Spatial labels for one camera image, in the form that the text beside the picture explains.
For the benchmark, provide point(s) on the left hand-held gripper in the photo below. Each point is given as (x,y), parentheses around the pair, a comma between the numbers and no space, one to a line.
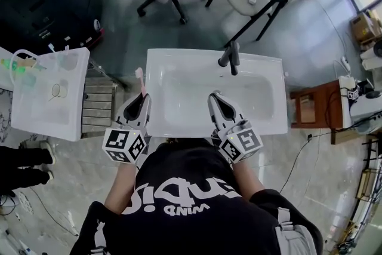
(119,143)

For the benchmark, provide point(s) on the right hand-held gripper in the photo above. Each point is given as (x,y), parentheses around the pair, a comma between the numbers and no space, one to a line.
(238,140)

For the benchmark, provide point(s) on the pink toothbrush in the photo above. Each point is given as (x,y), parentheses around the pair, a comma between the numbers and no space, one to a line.
(141,80)

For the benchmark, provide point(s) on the person's right forearm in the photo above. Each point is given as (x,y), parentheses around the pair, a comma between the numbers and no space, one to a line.
(246,179)

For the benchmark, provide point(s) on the person's left forearm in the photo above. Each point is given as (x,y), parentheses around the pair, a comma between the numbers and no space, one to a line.
(122,185)

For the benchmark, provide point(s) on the white ceramic washbasin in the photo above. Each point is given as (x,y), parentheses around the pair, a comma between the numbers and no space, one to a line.
(38,116)
(179,83)

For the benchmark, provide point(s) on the black faucet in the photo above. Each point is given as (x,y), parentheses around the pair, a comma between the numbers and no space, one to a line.
(229,53)

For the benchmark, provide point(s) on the white cup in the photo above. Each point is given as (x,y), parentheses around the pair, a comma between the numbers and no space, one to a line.
(68,61)

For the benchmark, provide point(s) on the brown wooden cabinet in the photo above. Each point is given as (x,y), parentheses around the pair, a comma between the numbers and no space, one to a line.
(316,104)

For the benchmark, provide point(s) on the green translucent cup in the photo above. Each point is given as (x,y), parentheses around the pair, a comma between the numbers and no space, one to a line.
(30,80)

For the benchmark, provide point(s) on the beige tube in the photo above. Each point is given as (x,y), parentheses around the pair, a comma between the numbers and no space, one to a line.
(31,63)

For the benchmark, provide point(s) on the small white block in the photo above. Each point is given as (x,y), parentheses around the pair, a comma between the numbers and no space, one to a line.
(252,0)

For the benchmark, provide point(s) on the black printed t-shirt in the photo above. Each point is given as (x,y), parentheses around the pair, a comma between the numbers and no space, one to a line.
(194,227)

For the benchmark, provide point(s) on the brown wooden board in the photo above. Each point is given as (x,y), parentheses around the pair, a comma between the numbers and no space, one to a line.
(346,137)

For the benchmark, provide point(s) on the white power strip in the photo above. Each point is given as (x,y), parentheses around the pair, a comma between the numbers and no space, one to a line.
(345,64)

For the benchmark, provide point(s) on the green plastic bottle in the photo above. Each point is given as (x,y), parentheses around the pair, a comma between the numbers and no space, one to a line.
(13,65)

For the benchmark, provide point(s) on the white marble counter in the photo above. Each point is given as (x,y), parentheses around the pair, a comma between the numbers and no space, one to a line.
(4,116)

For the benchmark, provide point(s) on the white curved faucet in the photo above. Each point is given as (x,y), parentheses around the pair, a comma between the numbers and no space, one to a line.
(18,52)

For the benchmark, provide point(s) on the white floor drain cover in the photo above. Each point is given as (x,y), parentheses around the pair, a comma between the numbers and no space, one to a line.
(26,202)

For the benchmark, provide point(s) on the white rounded appliance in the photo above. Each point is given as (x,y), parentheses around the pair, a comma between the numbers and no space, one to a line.
(367,110)

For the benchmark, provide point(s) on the black cabinet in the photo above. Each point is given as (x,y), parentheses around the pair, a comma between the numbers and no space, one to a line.
(35,9)

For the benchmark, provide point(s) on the white paper roll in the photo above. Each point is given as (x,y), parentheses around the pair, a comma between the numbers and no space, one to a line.
(368,59)

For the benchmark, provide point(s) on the wooden tray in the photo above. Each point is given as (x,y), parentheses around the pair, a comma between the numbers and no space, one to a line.
(362,185)

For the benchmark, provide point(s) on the cardboard box with yellow label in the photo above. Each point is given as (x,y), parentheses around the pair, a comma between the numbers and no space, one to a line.
(361,27)

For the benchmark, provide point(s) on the black cylinder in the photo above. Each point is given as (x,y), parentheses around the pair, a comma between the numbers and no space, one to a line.
(378,49)

